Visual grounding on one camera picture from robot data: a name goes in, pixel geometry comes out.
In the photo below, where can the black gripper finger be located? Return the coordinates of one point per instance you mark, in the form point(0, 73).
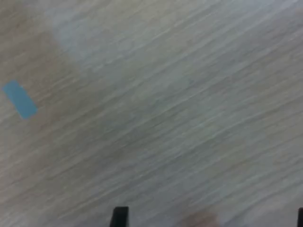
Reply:
point(120, 216)
point(300, 218)

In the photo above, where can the blue tape mark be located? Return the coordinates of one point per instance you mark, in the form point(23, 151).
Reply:
point(20, 99)

